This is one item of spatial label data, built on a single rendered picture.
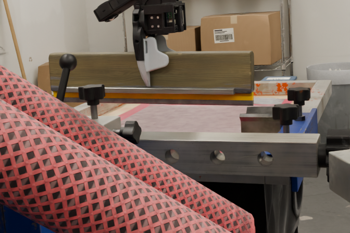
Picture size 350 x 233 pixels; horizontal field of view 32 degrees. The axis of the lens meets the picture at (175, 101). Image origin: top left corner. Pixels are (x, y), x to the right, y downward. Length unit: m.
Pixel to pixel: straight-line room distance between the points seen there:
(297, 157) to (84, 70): 0.52
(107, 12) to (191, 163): 0.40
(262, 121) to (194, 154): 0.25
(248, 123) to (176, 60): 0.18
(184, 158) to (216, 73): 0.27
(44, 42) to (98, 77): 3.53
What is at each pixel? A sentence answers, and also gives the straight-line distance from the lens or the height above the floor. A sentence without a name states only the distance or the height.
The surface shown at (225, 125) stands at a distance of 1.34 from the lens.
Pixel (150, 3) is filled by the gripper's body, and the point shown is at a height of 1.23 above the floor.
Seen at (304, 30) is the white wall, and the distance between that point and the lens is 4.79.
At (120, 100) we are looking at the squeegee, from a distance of 1.18.
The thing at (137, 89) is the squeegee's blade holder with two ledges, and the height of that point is 1.08.
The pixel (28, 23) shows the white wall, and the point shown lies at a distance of 4.54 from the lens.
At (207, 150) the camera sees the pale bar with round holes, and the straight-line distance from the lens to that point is 0.86.
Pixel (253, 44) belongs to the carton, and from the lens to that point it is 4.36.
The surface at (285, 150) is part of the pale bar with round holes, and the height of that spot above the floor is 1.03.
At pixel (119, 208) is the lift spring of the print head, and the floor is 1.13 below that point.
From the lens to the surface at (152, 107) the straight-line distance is 1.59.
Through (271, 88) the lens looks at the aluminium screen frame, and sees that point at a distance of 1.68.
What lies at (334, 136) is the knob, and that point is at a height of 1.05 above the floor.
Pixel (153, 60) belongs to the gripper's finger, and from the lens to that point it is 1.12.
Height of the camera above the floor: 1.25
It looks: 10 degrees down
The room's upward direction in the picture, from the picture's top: 4 degrees counter-clockwise
